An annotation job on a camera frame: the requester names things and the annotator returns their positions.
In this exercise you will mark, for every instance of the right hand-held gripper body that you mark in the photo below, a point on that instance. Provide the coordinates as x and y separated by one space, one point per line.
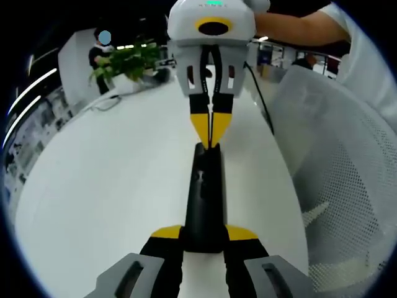
186 21

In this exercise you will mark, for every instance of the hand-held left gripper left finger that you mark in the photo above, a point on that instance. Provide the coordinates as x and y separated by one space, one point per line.
161 257

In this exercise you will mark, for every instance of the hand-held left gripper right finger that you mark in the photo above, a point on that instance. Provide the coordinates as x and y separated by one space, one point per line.
245 257

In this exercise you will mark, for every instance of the black remote control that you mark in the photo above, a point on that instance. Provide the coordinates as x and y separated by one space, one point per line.
204 198

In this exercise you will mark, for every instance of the person's right hand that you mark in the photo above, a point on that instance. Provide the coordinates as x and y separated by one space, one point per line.
208 72

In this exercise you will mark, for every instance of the black round object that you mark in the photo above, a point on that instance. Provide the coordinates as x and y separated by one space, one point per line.
164 75

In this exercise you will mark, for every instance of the green potted plant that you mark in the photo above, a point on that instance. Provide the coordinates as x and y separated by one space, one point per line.
130 62

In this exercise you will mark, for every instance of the white pillar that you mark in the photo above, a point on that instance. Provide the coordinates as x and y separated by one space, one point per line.
74 71

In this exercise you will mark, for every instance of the white mesh chair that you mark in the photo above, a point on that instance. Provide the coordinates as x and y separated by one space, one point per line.
341 155

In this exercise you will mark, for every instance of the background office desks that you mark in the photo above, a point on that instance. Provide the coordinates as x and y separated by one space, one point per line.
37 130

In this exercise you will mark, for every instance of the long ceiling light strip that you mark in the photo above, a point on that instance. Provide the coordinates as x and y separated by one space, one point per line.
21 119
34 88

